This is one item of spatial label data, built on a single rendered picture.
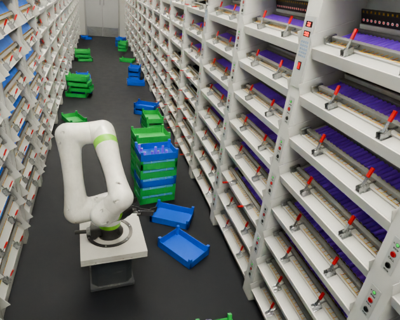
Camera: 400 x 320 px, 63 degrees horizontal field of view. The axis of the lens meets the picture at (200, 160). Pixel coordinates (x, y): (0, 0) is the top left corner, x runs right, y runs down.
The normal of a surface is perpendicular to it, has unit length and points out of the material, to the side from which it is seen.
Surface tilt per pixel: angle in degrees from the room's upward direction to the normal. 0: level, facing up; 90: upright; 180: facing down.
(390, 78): 110
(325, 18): 90
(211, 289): 0
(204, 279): 0
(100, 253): 1
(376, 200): 21
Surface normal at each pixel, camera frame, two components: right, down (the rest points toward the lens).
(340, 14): 0.27, 0.47
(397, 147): -0.24, -0.81
